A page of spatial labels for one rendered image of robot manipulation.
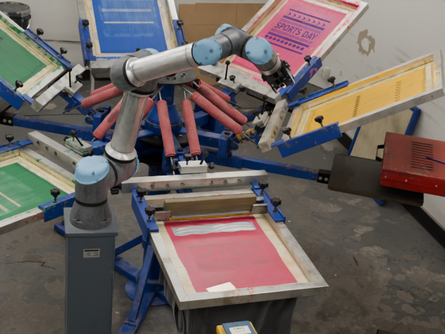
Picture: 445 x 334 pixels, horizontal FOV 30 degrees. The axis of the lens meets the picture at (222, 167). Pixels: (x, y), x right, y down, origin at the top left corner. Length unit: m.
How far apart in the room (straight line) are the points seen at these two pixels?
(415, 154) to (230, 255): 1.21
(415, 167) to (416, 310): 1.23
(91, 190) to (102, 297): 0.44
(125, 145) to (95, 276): 0.50
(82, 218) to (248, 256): 0.75
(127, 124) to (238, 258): 0.78
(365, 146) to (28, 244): 2.58
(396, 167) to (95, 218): 1.58
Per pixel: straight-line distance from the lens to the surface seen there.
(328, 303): 4.86
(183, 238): 3.43
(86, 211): 2.97
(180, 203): 3.49
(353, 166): 4.26
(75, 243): 3.00
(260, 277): 3.25
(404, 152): 4.13
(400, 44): 6.04
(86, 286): 3.11
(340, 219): 5.73
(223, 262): 3.31
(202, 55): 2.46
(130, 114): 2.89
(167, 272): 3.16
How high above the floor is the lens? 2.74
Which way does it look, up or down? 26 degrees down
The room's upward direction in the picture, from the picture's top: 6 degrees clockwise
